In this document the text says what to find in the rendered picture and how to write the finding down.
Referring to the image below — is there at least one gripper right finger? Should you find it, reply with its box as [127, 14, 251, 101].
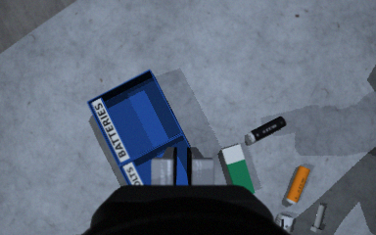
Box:
[187, 147, 214, 185]

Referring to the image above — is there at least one green and white eraser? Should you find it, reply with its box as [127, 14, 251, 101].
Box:
[221, 143, 255, 194]

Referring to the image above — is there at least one black battery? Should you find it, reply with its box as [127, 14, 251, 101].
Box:
[248, 117, 286, 143]

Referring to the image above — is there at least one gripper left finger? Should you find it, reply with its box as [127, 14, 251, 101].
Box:
[151, 147, 177, 185]

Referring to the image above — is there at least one orange aa battery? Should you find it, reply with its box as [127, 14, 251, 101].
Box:
[286, 165, 310, 205]

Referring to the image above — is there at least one grey bolt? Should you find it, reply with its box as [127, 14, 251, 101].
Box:
[310, 206, 325, 234]

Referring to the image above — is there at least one blue three-compartment bin rack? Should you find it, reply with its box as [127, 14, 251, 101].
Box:
[87, 70, 191, 185]

